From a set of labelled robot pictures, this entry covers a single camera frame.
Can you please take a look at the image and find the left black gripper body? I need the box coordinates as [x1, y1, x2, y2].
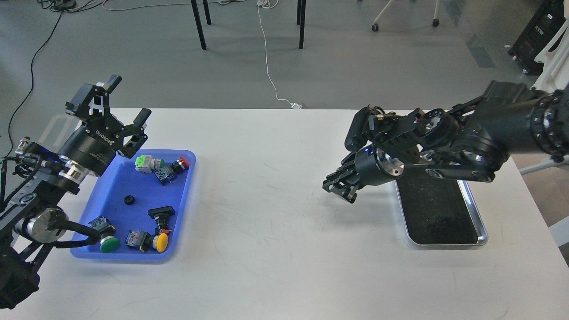
[58, 118, 121, 177]

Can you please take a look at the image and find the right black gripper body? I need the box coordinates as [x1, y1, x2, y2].
[354, 148, 405, 187]

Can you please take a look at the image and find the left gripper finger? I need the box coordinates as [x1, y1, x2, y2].
[116, 108, 151, 158]
[65, 75, 123, 129]

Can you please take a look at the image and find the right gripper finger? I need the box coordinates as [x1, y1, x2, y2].
[323, 162, 361, 192]
[331, 182, 366, 203]

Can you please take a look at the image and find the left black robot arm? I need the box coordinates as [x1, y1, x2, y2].
[0, 75, 151, 309]

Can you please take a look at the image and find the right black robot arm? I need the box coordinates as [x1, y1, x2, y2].
[322, 81, 569, 203]

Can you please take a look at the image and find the blue plastic tray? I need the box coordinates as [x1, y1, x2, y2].
[70, 148, 196, 263]

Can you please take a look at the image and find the silver metal tray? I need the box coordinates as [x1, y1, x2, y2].
[396, 168, 488, 250]

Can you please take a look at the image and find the green square push button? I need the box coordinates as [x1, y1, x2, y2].
[135, 155, 164, 173]

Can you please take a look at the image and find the black square push button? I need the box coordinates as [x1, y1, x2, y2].
[148, 205, 175, 235]

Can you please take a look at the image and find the green round push button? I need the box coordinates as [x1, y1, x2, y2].
[88, 216, 120, 253]

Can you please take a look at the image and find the white chair base with wheels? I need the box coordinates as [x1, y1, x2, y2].
[370, 0, 443, 32]

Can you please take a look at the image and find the black table leg left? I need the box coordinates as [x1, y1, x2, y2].
[190, 0, 212, 51]

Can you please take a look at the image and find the black table leg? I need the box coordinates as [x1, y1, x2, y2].
[190, 0, 212, 51]
[296, 0, 307, 49]

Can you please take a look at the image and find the black table leg right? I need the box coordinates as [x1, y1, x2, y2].
[296, 0, 307, 49]

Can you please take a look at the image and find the white office chair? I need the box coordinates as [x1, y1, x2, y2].
[519, 20, 569, 175]

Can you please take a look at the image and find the black equipment case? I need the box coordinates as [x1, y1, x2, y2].
[508, 0, 566, 75]

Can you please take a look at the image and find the blue grey switch block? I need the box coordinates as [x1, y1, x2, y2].
[154, 165, 176, 186]

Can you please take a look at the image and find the red push button switch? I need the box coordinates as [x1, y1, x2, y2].
[170, 156, 190, 174]

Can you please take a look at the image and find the black cable on floor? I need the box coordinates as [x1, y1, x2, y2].
[0, 0, 104, 156]

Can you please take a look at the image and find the yellow push button switch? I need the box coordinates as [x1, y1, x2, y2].
[124, 230, 168, 253]

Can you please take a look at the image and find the white cable on floor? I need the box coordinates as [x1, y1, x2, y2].
[256, 0, 302, 109]

